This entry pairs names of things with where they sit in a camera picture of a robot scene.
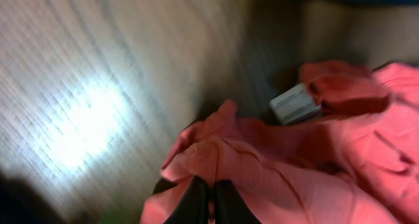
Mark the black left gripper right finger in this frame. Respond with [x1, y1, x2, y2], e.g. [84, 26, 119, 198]
[214, 180, 261, 224]

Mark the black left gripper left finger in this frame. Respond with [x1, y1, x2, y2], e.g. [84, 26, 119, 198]
[164, 176, 209, 224]

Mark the orange red t-shirt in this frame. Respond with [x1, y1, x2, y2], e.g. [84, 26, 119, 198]
[140, 60, 418, 223]

